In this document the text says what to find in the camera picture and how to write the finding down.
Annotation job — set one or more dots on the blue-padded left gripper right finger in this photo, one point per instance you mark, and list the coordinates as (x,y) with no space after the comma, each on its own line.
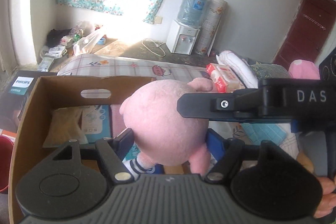
(228,154)

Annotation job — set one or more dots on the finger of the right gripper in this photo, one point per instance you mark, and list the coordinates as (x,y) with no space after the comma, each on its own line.
(206,105)

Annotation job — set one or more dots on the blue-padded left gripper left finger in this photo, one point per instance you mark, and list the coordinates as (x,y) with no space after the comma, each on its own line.
(111,152)

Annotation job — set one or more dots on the pink plush toy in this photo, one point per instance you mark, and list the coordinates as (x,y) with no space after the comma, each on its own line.
(161,134)

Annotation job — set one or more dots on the pink textured sponge pad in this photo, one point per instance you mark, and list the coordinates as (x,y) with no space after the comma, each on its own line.
(116,121)

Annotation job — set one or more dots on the person's right hand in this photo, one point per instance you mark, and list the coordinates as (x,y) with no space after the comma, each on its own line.
(327,203)

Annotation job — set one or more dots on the red tissue pack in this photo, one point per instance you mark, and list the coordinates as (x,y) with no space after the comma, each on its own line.
(224,79)

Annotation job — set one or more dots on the translucent plastic bag bundle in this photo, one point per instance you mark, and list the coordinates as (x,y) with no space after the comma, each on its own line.
(253,133)

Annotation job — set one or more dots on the blue face mask box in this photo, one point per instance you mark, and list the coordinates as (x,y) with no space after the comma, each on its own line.
(96,122)

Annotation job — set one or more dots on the pink plush on bed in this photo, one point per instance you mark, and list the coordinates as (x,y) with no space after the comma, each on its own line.
(303,69)

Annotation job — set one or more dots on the white rolled quilt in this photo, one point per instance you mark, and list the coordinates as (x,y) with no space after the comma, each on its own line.
(240,68)

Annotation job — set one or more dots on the brown paper bag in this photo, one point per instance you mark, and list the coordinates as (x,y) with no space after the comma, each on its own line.
(65,126)

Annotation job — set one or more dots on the grey patterned blanket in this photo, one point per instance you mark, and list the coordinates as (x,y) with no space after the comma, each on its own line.
(269,71)

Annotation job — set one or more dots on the dark red door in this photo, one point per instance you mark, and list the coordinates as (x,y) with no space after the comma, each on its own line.
(308,32)

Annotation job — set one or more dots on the white water dispenser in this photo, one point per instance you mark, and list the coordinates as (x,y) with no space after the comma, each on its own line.
(181,38)

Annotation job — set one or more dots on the brown cardboard box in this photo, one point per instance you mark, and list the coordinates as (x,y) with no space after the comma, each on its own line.
(65,184)

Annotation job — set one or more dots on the rolled floral mat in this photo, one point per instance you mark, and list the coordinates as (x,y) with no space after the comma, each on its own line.
(210,27)

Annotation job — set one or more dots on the blue water jug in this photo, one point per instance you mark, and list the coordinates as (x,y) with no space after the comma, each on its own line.
(191,12)

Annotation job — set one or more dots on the red bucket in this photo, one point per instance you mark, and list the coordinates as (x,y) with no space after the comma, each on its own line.
(6,150)

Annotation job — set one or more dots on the black Philips box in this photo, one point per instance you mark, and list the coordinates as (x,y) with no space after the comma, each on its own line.
(16,95)

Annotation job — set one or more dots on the clutter pile by wall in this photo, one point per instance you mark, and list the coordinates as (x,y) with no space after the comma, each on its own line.
(63,44)

